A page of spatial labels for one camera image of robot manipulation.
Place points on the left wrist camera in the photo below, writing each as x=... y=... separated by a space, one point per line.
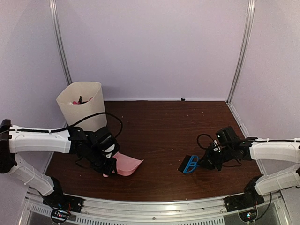
x=111 y=151

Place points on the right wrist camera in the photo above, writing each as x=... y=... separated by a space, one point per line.
x=215 y=146

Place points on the blue hand brush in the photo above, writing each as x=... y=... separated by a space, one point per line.
x=188 y=164

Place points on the scraps inside bin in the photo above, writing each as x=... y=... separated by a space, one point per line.
x=80 y=101

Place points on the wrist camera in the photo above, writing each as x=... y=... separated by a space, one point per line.
x=215 y=146
x=111 y=151

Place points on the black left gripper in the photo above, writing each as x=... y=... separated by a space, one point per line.
x=108 y=169

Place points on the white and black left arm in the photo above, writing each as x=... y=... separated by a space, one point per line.
x=97 y=147

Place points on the cream plastic waste bin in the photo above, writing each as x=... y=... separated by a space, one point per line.
x=74 y=113

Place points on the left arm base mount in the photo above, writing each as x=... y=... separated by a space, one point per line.
x=62 y=205

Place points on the pink plastic dustpan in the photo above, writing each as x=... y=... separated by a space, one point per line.
x=123 y=165

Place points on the front aluminium rail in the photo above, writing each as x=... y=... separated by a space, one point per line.
x=207 y=211

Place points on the right aluminium frame post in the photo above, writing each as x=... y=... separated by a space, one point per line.
x=243 y=48

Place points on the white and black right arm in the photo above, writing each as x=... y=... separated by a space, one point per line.
x=228 y=146

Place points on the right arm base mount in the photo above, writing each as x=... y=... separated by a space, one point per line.
x=246 y=203

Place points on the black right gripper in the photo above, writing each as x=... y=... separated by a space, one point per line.
x=208 y=161

